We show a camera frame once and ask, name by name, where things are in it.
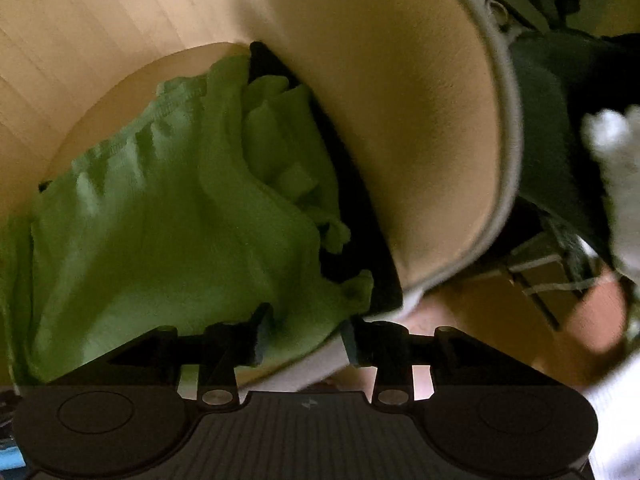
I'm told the beige shell chair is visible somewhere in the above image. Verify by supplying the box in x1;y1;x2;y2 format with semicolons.
34;0;515;290

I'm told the green ribbed knit top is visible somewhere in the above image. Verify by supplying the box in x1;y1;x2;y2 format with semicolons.
1;55;373;385

